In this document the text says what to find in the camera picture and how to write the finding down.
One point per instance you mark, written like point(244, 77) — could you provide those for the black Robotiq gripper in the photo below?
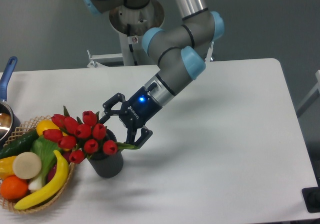
point(140, 111)

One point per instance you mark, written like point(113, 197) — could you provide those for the red tulip bouquet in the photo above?
point(85, 137)

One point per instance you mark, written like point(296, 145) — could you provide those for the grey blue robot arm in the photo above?
point(173, 51)

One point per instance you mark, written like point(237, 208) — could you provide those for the dark grey ribbed vase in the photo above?
point(106, 166)

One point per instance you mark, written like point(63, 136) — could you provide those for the purple red vegetable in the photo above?
point(52, 172)

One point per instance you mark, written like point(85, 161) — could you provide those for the yellow squash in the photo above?
point(45, 125)

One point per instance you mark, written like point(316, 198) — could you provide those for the green bok choy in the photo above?
point(48, 159)

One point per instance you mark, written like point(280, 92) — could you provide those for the yellow banana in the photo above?
point(50, 189)

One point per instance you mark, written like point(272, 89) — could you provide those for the woven wicker basket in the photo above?
point(23, 128)

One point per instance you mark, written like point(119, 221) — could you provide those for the green cucumber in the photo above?
point(19, 145)

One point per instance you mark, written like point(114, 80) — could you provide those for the beige round slice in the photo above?
point(27, 165)

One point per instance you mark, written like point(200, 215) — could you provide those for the yellow bell pepper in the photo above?
point(6, 167)

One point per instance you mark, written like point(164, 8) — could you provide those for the orange fruit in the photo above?
point(13, 188)

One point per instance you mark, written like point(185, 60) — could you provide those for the black device at table edge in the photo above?
point(311, 198)

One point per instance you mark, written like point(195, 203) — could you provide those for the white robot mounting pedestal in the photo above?
point(143, 41)

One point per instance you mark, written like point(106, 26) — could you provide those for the blue handled saucepan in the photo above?
point(8, 120)

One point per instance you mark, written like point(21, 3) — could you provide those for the white frame at right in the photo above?
point(310, 98)

